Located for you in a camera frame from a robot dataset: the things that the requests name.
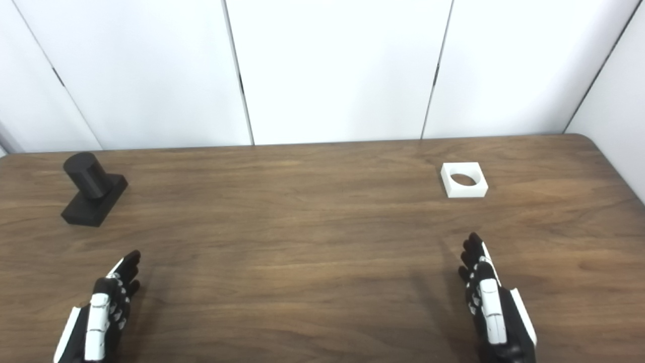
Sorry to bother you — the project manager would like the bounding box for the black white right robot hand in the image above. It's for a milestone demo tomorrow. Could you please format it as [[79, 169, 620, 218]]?
[[458, 232, 538, 363]]

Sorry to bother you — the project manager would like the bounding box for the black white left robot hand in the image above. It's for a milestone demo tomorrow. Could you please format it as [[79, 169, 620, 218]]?
[[53, 251, 142, 363]]

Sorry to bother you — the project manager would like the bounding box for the white square piece with hole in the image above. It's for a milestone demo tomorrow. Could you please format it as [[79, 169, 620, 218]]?
[[440, 162, 489, 199]]

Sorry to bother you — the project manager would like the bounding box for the black peg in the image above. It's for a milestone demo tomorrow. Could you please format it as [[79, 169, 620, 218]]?
[[61, 152, 128, 227]]

